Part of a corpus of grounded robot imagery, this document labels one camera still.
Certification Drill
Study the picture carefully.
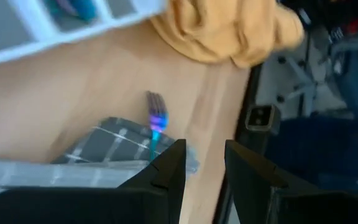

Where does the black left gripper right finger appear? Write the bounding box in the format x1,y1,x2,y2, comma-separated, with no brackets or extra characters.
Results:
224,139,358,224

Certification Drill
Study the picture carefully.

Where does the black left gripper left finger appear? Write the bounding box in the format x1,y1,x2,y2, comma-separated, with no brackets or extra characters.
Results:
0,138,187,224

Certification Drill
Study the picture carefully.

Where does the teal iridescent spoon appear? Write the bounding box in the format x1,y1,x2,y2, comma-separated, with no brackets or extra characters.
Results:
44,0,98,22

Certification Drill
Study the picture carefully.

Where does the grey checked cloth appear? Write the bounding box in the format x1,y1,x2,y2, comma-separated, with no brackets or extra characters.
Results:
0,116,200,190

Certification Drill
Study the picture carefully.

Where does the teal iridescent fork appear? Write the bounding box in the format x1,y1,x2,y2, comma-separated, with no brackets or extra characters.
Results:
145,90,170,162

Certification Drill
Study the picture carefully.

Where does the grey star chair base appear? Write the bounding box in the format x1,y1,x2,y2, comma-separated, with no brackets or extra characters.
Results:
256,46,347,119

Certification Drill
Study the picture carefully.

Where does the mustard yellow cloth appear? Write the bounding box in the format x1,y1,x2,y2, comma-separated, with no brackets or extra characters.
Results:
149,0,306,69

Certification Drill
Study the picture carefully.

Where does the white plastic cutlery tray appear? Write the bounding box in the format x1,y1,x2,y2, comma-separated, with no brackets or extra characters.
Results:
0,0,169,68

